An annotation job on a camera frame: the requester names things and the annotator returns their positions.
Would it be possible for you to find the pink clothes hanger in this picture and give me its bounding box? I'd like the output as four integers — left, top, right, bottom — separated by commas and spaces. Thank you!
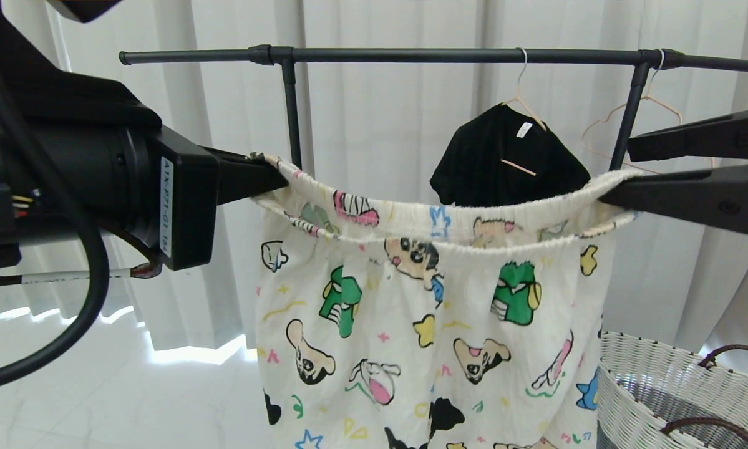
581, 48, 719, 176
500, 48, 548, 178

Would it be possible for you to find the black t-shirt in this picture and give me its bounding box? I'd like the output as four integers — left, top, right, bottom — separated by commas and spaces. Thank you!
429, 103, 592, 208

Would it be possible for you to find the white laundry basket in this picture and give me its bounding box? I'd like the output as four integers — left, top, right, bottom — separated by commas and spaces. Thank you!
595, 331, 748, 449

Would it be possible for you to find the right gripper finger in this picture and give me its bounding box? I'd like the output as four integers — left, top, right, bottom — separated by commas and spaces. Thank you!
598, 163, 748, 235
626, 106, 748, 163

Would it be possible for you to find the white curtain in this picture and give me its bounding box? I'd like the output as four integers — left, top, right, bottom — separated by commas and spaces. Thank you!
0, 0, 748, 352

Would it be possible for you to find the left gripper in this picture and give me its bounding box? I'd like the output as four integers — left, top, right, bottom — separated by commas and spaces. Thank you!
0, 122, 289, 273

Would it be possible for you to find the cream printed garment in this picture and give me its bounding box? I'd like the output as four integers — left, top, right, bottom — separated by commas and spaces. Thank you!
249, 152, 640, 449

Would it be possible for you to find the black clothes rack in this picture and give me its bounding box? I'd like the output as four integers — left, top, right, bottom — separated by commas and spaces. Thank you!
119, 44, 748, 173

